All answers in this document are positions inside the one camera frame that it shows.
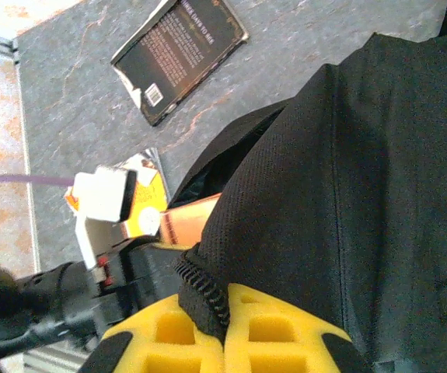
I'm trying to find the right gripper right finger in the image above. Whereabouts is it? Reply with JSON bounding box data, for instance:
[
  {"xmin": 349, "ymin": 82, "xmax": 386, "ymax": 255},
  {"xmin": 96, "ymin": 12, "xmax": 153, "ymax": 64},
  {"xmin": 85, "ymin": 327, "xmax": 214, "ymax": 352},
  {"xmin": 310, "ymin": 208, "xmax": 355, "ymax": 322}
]
[{"xmin": 222, "ymin": 283, "xmax": 375, "ymax": 373}]

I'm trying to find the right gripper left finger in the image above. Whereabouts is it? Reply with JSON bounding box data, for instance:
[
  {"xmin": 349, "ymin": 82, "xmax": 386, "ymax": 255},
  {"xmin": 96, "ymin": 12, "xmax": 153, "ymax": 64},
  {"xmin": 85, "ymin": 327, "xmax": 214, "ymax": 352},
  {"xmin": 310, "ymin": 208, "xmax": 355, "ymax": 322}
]
[{"xmin": 79, "ymin": 293, "xmax": 224, "ymax": 373}]

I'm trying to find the orange book with round sticker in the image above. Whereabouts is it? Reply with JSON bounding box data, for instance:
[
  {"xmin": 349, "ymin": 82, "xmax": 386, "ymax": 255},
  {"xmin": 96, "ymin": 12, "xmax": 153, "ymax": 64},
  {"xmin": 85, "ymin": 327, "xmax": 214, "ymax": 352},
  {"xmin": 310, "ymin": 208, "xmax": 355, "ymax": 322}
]
[{"xmin": 64, "ymin": 153, "xmax": 224, "ymax": 248}]

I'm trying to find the black backpack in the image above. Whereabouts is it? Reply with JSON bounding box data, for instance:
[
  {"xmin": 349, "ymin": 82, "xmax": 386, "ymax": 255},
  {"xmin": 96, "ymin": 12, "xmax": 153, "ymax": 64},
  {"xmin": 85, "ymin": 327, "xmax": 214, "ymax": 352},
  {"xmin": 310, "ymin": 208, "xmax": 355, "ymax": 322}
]
[{"xmin": 166, "ymin": 0, "xmax": 447, "ymax": 373}]

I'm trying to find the dark paperback with white text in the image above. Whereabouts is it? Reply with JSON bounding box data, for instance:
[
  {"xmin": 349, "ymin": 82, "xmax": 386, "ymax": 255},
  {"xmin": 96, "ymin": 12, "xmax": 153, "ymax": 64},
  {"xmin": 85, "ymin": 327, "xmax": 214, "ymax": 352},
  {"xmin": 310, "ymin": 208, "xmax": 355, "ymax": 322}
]
[{"xmin": 110, "ymin": 0, "xmax": 250, "ymax": 127}]

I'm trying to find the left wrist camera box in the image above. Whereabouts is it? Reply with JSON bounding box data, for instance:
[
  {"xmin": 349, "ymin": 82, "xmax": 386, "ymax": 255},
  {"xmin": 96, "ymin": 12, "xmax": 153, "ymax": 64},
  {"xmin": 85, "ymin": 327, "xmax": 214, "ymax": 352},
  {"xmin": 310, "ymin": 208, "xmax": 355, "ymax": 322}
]
[{"xmin": 73, "ymin": 165, "xmax": 138, "ymax": 271}]

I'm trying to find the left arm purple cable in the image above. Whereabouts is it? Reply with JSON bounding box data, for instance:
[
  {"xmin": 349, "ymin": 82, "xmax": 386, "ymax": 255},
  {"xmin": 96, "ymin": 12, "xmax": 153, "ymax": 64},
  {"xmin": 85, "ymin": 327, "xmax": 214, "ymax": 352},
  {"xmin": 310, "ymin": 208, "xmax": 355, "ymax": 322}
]
[{"xmin": 0, "ymin": 174, "xmax": 75, "ymax": 190}]

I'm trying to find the aluminium side rail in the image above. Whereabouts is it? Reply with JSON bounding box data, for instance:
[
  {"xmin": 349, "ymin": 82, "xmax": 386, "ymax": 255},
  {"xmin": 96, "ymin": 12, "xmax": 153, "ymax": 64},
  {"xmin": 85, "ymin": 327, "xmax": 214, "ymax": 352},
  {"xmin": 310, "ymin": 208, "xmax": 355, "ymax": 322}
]
[{"xmin": 0, "ymin": 27, "xmax": 42, "ymax": 277}]

